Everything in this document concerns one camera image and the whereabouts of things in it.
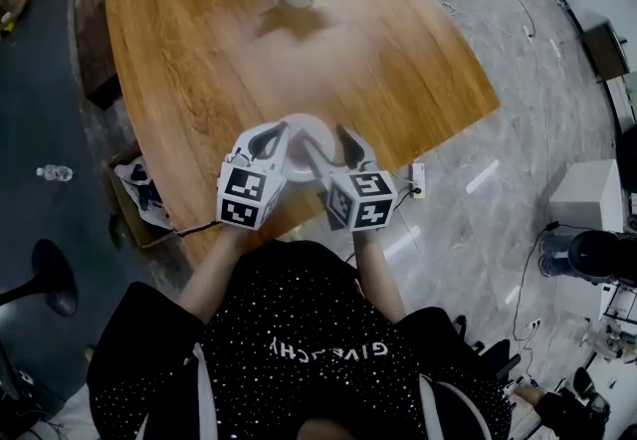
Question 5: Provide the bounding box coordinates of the white plastic bag of rubbish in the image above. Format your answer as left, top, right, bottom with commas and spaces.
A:
113, 156, 173, 230

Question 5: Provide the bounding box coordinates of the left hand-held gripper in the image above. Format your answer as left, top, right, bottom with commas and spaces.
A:
216, 121, 292, 231

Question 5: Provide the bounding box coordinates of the clear plastic water bottle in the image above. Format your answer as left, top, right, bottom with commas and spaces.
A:
36, 164, 75, 183

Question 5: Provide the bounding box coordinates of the person's left forearm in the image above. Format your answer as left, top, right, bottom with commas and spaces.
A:
178, 226, 255, 325

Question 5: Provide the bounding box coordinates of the black round stool base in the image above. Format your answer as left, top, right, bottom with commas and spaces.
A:
0, 238, 80, 319

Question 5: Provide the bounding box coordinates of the person's black speckled shirt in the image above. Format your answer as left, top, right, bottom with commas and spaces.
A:
87, 239, 514, 440

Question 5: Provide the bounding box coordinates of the white cabinet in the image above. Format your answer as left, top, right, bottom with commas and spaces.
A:
549, 159, 633, 233

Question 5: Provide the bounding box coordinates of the white power strip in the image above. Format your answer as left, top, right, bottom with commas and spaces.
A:
410, 162, 427, 199

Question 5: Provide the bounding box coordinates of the open cardboard box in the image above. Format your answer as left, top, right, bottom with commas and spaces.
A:
103, 143, 176, 250

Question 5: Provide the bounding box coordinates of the person's right forearm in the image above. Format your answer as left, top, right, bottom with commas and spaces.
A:
351, 228, 405, 325

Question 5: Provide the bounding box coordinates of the white round plate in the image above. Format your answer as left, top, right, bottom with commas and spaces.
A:
283, 112, 335, 183

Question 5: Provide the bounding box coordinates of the dark wooden slat bench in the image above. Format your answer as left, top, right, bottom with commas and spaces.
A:
73, 0, 155, 110

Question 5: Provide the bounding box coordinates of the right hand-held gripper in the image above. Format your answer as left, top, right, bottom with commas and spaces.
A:
301, 123, 398, 234

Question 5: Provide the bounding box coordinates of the dark brown low cabinet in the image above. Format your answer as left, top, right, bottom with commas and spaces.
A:
581, 19, 629, 82

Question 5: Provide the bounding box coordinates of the wooden table with white legs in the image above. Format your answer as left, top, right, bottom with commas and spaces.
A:
104, 0, 502, 268

